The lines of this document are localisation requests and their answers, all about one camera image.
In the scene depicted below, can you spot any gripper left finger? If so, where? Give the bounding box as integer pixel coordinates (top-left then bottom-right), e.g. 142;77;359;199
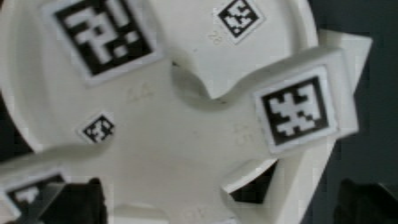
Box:
20;178;109;224

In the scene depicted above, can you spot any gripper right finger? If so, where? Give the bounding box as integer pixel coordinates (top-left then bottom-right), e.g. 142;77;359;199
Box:
334;179;398;224

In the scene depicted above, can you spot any white cross-shaped table base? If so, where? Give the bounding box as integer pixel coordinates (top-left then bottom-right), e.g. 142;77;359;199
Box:
0;0;363;224

